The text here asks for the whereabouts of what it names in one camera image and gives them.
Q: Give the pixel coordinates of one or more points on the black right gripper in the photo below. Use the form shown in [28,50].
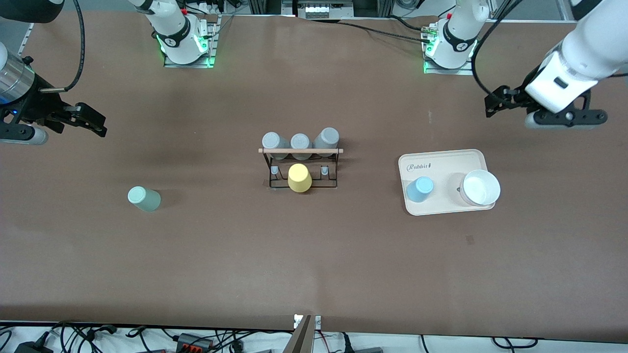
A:
[35,107]

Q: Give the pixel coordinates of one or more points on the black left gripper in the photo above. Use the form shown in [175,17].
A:
[515,96]

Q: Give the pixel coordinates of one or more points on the mint green plastic cup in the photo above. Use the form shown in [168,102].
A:
[144,198]

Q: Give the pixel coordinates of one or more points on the light blue plastic cup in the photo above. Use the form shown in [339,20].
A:
[419,190]

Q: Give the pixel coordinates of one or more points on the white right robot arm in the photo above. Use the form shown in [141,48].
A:
[174,29]

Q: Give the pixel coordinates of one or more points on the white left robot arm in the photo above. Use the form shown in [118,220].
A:
[588,49]

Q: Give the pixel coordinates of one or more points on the white bowl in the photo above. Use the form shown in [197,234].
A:
[481,187]

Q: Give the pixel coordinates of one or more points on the beige tray with Rabbit print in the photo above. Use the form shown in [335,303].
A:
[444,203]

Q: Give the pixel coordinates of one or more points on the grey plastic cup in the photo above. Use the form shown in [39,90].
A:
[274,142]
[327,138]
[300,141]

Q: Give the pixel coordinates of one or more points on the white power strip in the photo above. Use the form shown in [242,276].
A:
[316,10]

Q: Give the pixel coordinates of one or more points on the yellow plastic cup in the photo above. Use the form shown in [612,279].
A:
[299,179]

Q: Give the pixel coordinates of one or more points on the black power adapter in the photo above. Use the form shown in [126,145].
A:
[34,348]

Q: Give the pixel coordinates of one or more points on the black box with red terminals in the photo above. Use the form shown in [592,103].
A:
[194,341]

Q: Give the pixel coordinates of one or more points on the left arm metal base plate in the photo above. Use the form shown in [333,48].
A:
[429,69]

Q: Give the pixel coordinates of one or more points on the aluminium frame profile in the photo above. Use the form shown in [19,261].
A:
[25,39]

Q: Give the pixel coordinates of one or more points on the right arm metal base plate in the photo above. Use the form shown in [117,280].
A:
[212,49]

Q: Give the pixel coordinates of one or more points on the dark metal frame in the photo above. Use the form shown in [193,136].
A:
[265,6]

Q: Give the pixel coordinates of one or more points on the grey metal mount bar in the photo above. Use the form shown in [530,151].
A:
[303,339]

